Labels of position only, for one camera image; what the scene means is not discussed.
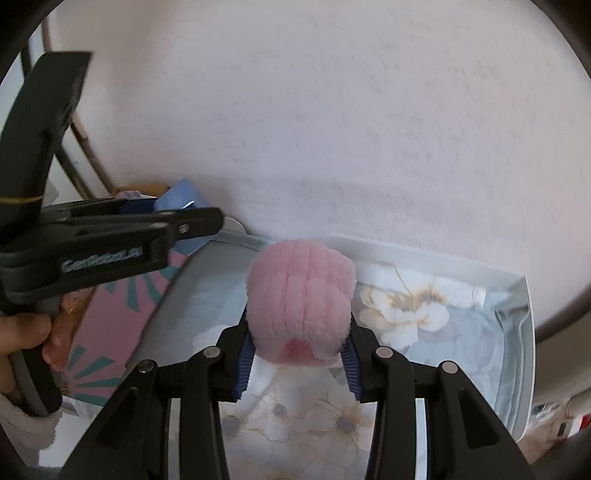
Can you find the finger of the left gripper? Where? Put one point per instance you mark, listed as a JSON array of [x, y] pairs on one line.
[[184, 224], [99, 207]]

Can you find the pink fluffy headband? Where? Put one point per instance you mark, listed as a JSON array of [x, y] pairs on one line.
[[299, 295]]

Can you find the small dark blue box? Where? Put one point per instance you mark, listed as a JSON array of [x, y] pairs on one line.
[[184, 195]]

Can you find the pink teal cardboard box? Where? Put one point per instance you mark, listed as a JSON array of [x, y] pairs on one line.
[[114, 317]]

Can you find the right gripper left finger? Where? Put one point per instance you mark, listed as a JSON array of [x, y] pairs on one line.
[[128, 439]]

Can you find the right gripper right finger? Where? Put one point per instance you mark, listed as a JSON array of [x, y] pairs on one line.
[[465, 438]]

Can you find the person's left hand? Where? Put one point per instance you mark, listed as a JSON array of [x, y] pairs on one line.
[[25, 331]]

